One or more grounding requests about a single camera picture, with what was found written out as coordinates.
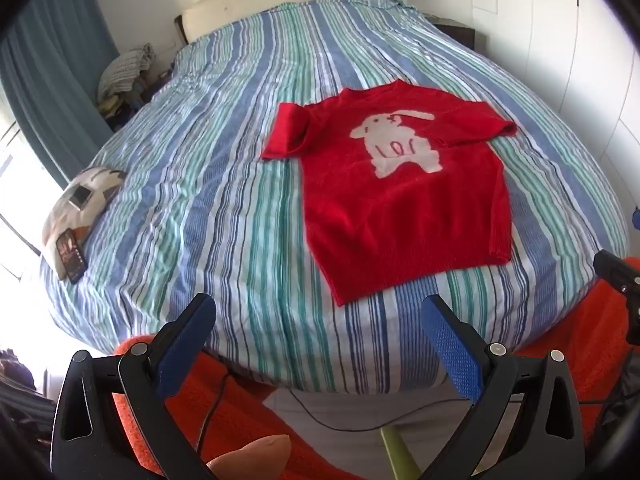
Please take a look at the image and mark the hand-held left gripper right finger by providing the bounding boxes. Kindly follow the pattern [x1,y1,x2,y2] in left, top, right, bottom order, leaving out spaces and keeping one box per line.
[420,294,586,480]

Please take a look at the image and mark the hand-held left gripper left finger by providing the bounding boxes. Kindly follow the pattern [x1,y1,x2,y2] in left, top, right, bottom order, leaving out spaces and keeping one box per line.
[51,292,218,480]

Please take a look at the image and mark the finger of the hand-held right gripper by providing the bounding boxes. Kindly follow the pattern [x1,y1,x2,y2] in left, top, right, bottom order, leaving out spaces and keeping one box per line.
[593,249,640,347]

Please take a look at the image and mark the red sweater with white animal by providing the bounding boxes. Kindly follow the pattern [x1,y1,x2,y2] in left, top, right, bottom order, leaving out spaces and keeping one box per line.
[261,80,517,308]

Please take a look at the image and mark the pile of clothes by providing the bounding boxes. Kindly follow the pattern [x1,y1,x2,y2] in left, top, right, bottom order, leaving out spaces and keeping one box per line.
[96,42,175,132]

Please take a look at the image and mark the light green plastic bar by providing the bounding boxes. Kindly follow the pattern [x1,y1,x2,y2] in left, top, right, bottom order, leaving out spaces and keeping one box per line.
[378,427,426,480]

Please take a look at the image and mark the person's bare foot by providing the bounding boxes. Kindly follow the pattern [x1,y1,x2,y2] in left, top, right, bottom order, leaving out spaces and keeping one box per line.
[206,434,292,480]

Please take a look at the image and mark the black smartphone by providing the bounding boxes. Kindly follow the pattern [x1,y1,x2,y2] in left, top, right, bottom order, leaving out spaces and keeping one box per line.
[55,229,89,284]

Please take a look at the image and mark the patterned pillow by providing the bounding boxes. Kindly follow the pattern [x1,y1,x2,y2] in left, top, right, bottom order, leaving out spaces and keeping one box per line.
[41,165,127,281]

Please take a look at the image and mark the striped bed sheet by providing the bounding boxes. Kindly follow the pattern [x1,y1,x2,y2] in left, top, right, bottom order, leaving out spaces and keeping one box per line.
[40,0,631,396]

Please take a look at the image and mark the white wardrobe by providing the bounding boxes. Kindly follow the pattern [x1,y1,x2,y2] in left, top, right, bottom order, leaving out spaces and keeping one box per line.
[470,0,640,221]

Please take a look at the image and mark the dark wooden nightstand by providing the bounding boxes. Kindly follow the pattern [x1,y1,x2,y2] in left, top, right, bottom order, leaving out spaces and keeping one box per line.
[434,17,476,52]

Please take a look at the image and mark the blue curtain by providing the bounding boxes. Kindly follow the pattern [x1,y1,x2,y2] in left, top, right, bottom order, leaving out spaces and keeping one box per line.
[0,0,121,188]

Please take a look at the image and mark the black cable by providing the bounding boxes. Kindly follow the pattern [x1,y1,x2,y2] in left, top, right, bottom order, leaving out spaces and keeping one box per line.
[192,372,466,456]

